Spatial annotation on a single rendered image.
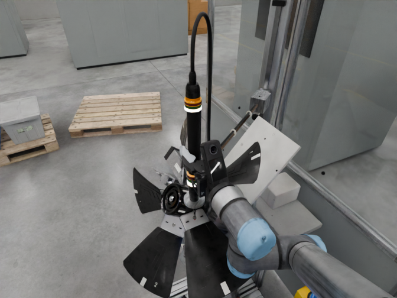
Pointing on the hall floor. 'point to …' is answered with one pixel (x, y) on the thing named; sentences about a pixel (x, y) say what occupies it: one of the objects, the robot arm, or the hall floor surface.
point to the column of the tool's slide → (275, 52)
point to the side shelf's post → (260, 278)
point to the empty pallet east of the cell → (117, 114)
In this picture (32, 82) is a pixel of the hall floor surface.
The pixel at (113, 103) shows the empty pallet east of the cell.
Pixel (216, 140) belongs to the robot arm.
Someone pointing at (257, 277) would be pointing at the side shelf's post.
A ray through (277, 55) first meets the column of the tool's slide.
